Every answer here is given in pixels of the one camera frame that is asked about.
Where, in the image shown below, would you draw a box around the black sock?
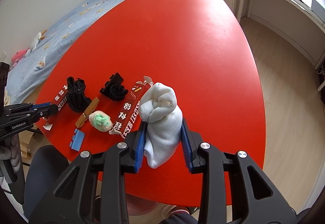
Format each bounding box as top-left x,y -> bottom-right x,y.
67,76 -> 92,113

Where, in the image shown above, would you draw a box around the small blue plastic clip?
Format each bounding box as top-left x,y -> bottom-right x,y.
69,129 -> 85,151

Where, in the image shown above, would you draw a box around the green white tissue ball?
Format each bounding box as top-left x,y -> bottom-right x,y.
88,111 -> 113,132

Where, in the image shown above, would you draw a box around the wooden clothespin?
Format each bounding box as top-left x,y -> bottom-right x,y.
75,97 -> 99,129

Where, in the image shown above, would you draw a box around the long red cardboard box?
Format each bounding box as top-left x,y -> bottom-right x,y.
108,76 -> 154,139

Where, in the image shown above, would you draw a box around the black scrunchie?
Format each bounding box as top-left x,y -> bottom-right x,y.
108,84 -> 128,101

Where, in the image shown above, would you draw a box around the white sock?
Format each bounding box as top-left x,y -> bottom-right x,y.
139,83 -> 183,169

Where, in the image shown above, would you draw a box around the black binder clip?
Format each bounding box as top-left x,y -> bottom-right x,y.
100,72 -> 124,98

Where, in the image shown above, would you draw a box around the pink trash bin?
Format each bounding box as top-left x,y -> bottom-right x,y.
126,194 -> 158,216

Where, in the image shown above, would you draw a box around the gloved left hand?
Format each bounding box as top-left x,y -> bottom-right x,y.
1,134 -> 22,172

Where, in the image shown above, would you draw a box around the bed with blue sheet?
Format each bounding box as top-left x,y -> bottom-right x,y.
4,0 -> 175,105

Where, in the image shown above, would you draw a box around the left leg dark trousers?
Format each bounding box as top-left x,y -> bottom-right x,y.
23,145 -> 69,218

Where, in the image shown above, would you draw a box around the pink plush toy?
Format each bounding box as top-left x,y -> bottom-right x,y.
11,48 -> 30,69

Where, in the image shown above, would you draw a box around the white duck plush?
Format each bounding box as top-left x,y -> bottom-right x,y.
29,32 -> 42,52

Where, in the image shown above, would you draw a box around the red table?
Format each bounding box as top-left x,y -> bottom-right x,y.
34,0 -> 267,208

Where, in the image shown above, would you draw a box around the white long desk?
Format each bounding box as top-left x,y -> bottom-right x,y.
236,0 -> 325,69

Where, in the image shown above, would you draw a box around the black camera box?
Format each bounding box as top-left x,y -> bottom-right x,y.
0,62 -> 9,112

